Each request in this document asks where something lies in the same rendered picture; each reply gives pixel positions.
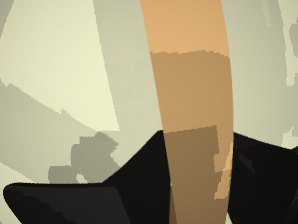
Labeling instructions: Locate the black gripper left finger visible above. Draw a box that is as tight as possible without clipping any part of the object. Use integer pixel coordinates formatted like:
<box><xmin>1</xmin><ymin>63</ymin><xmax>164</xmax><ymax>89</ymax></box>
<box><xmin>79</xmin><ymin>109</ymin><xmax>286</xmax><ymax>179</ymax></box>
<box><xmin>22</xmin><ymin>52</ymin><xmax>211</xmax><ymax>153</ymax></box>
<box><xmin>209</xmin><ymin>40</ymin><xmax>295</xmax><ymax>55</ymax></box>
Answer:
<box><xmin>3</xmin><ymin>131</ymin><xmax>172</xmax><ymax>224</ymax></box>

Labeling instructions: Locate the long brown wooden bar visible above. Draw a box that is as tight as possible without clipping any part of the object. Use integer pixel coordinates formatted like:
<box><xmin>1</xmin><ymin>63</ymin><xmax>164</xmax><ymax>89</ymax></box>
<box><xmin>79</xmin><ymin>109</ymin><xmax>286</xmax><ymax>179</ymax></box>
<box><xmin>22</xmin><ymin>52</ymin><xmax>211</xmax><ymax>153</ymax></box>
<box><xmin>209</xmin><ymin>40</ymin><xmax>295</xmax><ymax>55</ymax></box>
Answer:
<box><xmin>140</xmin><ymin>0</ymin><xmax>234</xmax><ymax>224</ymax></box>

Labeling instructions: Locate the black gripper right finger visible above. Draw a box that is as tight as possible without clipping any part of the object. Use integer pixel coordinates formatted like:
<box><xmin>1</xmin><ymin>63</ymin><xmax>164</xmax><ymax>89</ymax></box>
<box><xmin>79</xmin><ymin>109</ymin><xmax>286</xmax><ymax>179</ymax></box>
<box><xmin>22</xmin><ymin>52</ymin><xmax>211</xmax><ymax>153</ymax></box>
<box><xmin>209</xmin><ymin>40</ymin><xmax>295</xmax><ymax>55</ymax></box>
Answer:
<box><xmin>227</xmin><ymin>132</ymin><xmax>298</xmax><ymax>224</ymax></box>

